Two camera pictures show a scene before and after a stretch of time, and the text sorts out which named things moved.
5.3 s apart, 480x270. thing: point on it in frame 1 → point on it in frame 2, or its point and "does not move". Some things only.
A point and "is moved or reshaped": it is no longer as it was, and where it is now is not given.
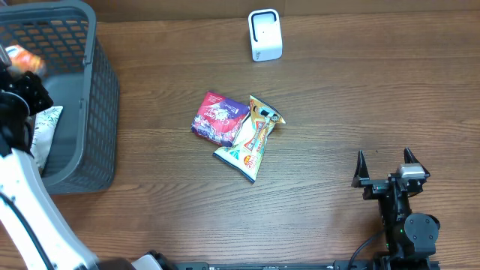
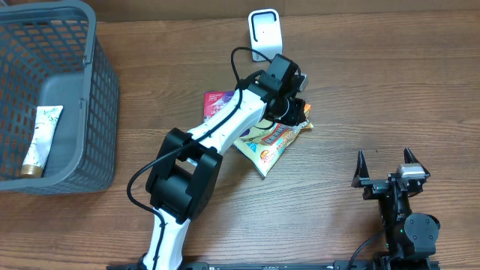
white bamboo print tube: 46,121 does not move
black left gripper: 28,82 → 295,117
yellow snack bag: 247,153 is moved or reshaped
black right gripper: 374,187 does not move
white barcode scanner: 265,36 does not move
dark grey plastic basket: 85,154 does not move
